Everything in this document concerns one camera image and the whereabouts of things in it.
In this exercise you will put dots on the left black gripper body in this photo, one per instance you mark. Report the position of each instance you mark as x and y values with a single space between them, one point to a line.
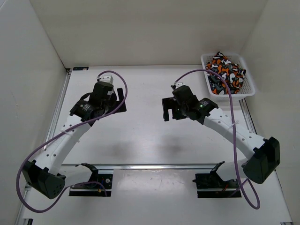
110 104

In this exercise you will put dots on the dark corner label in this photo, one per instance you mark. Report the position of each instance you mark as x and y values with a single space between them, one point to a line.
80 68

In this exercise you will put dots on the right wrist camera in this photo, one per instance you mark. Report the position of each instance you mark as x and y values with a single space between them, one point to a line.
176 85

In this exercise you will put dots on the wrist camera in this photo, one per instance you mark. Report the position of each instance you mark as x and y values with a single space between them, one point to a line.
105 78
176 85

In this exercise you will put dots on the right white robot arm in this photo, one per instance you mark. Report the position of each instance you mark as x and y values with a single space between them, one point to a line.
262 155

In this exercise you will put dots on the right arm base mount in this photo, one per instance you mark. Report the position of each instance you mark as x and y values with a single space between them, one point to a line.
215 185

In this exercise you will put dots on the white plastic mesh basket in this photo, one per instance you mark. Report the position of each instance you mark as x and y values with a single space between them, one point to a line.
248 86

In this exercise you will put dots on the front aluminium rail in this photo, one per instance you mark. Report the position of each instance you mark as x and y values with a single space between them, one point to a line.
154 166

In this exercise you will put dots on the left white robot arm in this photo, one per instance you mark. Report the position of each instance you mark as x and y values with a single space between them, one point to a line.
43 173

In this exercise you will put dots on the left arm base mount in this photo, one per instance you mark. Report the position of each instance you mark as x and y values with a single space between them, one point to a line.
98 185

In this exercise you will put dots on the left aluminium rail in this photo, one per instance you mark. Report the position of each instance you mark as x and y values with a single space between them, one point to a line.
58 106

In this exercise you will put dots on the orange camouflage shorts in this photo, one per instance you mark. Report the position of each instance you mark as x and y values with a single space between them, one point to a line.
231 72

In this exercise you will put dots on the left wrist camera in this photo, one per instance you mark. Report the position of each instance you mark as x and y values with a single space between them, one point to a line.
105 78

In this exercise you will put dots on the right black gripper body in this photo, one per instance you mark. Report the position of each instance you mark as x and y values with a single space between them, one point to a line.
181 111

